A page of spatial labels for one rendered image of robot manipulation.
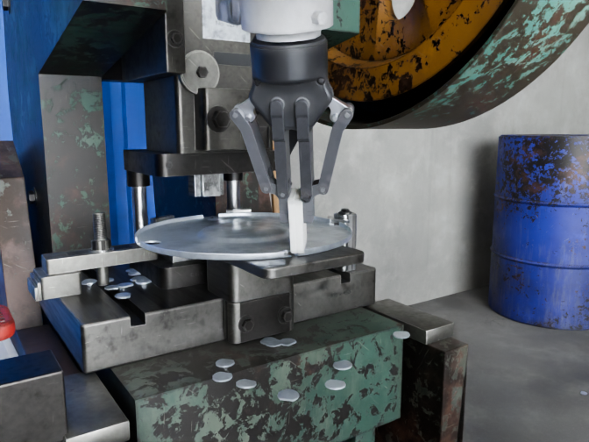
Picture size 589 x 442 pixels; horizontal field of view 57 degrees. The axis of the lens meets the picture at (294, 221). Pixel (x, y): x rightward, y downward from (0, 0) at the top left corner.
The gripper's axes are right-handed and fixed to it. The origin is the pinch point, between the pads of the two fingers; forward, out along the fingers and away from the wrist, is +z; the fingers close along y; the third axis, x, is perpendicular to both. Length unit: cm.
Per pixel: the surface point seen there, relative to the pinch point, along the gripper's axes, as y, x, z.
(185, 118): -16.5, 12.5, -7.9
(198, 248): -12.1, -0.7, 3.8
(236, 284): -8.4, 0.7, 9.8
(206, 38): -14.0, 17.9, -17.1
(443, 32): 18.0, 36.4, -13.8
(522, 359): 68, 122, 128
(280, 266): -1.1, -6.2, 2.1
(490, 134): 68, 246, 78
